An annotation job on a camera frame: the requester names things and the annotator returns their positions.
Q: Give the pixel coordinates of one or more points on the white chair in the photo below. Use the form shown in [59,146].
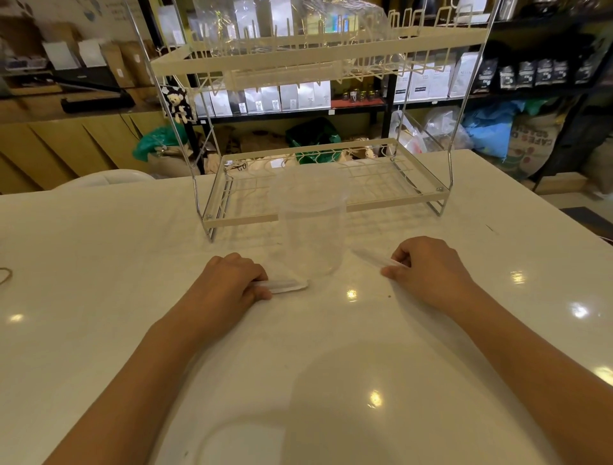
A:
[103,179]

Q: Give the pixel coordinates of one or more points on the black-and-white plush toy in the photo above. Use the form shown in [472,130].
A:
[178,104]

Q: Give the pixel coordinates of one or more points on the wooden counter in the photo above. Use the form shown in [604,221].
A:
[57,143]

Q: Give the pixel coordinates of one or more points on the clear plastic container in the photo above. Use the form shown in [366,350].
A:
[345,17]
[215,21]

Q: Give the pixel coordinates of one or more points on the clear plastic bags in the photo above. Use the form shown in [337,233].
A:
[433,129]

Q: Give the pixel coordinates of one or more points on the white paper bag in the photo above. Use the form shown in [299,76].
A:
[92,52]
[60,55]

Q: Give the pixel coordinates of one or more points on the printed burlap sack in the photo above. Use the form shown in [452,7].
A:
[529,146]

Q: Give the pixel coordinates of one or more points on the dark green plastic bag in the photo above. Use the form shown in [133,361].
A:
[313,136]

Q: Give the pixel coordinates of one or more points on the brown paper bag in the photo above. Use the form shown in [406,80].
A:
[139,62]
[116,64]

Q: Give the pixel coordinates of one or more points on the black shelving unit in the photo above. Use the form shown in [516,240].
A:
[541,91]

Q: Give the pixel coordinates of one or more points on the person's right hand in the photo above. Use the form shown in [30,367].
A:
[431,268]

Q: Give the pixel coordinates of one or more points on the person's right forearm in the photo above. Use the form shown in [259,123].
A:
[536,373]

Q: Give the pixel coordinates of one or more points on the clear plastic measuring cup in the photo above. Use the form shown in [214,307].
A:
[311,220]

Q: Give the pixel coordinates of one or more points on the clear plastic stick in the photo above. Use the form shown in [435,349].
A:
[376,258]
[287,286]

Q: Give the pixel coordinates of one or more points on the blue plastic bag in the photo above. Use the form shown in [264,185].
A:
[493,127]

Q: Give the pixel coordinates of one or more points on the wooden crate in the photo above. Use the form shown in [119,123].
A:
[558,183]

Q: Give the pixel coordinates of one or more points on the row of dark packets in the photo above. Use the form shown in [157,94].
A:
[536,73]

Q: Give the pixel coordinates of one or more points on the person's right thumb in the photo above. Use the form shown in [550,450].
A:
[393,273]

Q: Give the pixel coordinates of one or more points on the dark floor mat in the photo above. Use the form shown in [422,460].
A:
[591,221]

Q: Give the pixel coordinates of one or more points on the person's left hand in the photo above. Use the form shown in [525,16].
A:
[220,287]

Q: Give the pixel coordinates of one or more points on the light green plastic bag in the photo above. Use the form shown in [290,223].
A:
[155,142]

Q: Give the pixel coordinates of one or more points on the black sealing machine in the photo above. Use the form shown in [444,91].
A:
[96,98]

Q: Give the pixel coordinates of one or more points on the row of white packets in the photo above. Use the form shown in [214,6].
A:
[268,98]

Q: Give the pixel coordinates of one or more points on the group of small jars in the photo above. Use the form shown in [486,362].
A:
[361,96]

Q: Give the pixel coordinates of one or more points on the person's left forearm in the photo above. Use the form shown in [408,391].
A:
[129,397]

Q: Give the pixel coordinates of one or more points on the person's left thumb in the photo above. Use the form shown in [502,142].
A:
[258,294]

